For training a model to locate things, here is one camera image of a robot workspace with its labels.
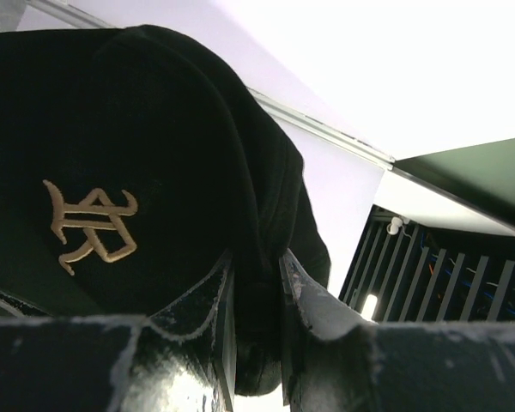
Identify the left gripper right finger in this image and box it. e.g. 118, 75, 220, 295
279, 253, 515, 411

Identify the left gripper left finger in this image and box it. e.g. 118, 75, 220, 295
0, 253, 236, 411

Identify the black cap gold letter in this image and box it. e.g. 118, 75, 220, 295
0, 26, 330, 396

